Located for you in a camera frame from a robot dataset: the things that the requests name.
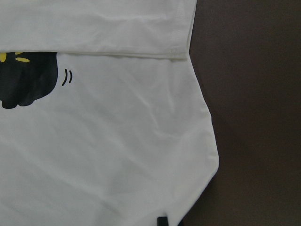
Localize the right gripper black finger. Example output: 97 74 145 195
157 210 167 226

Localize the cream long-sleeve cat shirt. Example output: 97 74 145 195
0 0 219 226

